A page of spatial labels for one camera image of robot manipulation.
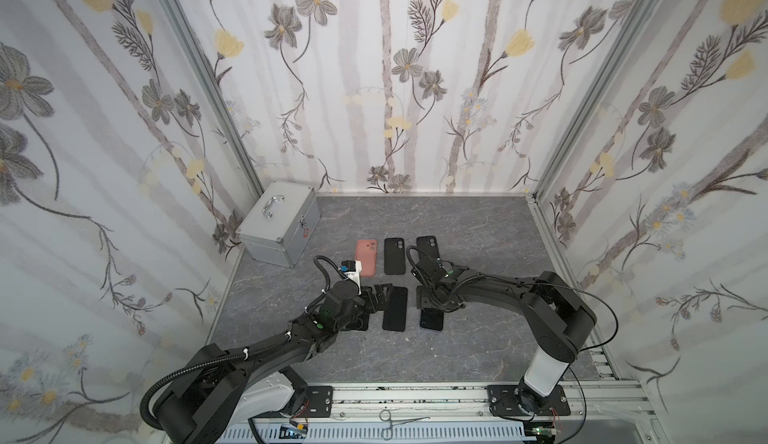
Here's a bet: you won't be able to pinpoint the black phone case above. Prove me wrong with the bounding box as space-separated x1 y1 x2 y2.
416 235 440 260
384 238 406 276

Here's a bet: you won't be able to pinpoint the pink phone case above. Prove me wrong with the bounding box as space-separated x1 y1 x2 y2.
355 239 378 278

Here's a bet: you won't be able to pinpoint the phone with black screen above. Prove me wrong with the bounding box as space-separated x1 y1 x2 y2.
351 316 369 332

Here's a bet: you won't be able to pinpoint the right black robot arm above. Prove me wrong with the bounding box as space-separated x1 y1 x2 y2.
411 262 597 415

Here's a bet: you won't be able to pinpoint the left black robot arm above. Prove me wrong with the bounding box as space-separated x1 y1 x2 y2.
139 279 394 443

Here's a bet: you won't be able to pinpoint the silver first aid case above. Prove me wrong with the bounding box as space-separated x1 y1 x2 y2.
236 181 321 268

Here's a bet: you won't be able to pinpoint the metal scissors forceps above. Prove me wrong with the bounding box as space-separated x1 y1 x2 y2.
379 409 429 441

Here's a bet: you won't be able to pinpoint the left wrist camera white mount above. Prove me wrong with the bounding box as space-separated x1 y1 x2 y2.
339 260 362 289

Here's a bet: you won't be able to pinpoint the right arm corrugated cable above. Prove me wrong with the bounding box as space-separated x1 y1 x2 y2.
405 244 620 444

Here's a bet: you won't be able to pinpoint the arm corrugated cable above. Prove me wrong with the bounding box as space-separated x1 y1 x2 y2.
139 254 337 432
405 244 620 444

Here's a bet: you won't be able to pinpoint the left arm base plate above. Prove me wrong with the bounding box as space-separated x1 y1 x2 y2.
291 386 334 419

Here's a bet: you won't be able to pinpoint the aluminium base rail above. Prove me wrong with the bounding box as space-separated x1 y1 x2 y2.
218 379 670 443

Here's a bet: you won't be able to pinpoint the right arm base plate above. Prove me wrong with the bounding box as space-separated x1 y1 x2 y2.
487 385 571 420

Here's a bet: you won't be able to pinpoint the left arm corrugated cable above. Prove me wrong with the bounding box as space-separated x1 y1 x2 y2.
139 254 337 432

